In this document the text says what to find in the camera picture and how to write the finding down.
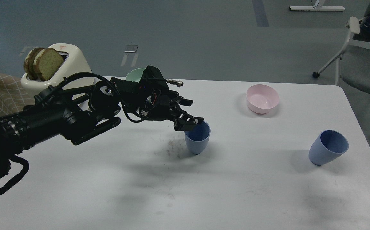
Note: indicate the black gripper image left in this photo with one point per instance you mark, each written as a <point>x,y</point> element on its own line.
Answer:
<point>154,101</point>

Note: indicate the blue cup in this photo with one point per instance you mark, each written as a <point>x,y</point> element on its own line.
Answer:
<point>197,139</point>
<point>328,146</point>

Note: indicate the green bowl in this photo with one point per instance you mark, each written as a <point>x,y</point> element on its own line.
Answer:
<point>135,75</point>

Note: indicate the pink bowl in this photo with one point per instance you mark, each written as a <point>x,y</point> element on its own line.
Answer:
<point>261,99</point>

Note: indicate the cream toaster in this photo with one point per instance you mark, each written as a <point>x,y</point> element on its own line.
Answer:
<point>74,62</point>

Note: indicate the toast slice front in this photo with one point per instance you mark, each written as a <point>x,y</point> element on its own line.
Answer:
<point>46,63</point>

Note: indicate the toast slice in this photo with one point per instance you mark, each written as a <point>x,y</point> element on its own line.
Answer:
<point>46,63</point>
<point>28,63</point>

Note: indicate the white desk foot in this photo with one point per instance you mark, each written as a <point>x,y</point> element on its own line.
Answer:
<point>318,8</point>

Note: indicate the toast slice back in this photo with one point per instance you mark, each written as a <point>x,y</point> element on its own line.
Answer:
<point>28,63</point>

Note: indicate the beige checked cloth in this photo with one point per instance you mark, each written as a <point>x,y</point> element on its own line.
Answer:
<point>13,97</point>

